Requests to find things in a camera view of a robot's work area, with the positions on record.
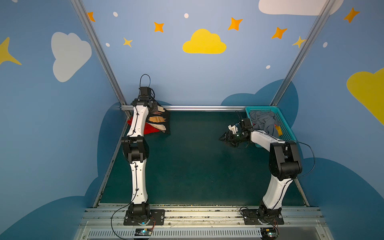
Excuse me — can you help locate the black printed t shirt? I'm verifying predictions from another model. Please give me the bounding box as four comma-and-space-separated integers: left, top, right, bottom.
146, 105, 171, 135

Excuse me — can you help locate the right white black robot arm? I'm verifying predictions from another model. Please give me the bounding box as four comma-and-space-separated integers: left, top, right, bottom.
219, 131, 303, 222

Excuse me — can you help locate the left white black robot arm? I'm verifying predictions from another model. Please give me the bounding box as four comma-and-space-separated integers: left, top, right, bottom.
121, 98, 156, 225

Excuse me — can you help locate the red folded t shirt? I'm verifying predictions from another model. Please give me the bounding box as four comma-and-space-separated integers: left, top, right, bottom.
127, 117, 160, 135

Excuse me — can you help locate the grey t shirt in basket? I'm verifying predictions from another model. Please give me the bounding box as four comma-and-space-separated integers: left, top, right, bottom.
249, 111, 280, 138

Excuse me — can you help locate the yellow garment in basket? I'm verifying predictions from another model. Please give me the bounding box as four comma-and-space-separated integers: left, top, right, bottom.
275, 125, 283, 136

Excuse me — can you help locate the teal plastic basket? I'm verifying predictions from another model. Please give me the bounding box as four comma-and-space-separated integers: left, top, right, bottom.
246, 106, 296, 140

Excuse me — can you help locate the right green circuit board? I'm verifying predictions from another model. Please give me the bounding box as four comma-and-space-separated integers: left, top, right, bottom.
261, 228, 279, 240

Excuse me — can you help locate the green circuit board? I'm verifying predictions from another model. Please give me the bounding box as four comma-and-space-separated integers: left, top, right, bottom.
261, 228, 279, 240
134, 229, 153, 237

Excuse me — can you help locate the left green circuit board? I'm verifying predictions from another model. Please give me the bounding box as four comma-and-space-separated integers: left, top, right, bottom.
134, 229, 153, 237

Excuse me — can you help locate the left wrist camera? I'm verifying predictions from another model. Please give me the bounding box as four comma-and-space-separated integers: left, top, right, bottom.
139, 87, 155, 99

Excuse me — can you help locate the horizontal aluminium frame rail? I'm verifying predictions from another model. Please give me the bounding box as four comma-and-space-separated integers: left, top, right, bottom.
120, 104, 250, 113

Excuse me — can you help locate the left side floor rail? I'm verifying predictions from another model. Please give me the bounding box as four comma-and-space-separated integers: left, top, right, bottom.
92, 119, 129, 208

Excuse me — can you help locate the floor rail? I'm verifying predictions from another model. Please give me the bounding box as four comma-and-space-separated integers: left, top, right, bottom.
295, 179, 310, 207
92, 119, 129, 208

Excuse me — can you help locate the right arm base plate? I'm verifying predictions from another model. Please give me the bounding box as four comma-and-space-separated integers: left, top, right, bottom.
241, 208, 285, 225

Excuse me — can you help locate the right side floor rail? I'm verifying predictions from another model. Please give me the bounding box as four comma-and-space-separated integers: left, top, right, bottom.
295, 179, 310, 207

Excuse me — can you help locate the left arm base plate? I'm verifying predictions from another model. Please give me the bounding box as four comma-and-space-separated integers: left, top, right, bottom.
123, 209, 165, 226

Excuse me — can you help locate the left aluminium corner post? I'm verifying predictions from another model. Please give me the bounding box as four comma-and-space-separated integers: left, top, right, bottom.
71, 0, 127, 105

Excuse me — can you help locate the aluminium corner post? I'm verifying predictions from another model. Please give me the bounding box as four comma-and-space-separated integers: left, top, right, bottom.
71, 0, 127, 105
270, 0, 336, 107

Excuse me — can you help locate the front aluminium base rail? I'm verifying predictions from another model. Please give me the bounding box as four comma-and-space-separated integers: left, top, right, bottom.
74, 204, 334, 240

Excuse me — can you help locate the right aluminium corner post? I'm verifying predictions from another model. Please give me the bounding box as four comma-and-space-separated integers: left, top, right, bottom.
270, 0, 336, 107

